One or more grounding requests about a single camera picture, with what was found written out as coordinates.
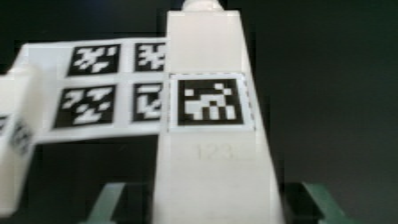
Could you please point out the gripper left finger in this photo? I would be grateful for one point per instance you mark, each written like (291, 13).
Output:
(103, 208)

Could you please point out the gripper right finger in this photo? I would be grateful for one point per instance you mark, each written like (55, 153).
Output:
(321, 210)

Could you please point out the white desk leg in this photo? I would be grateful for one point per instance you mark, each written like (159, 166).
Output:
(19, 113)
(215, 184)

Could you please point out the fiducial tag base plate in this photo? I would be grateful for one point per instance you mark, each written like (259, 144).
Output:
(101, 77)

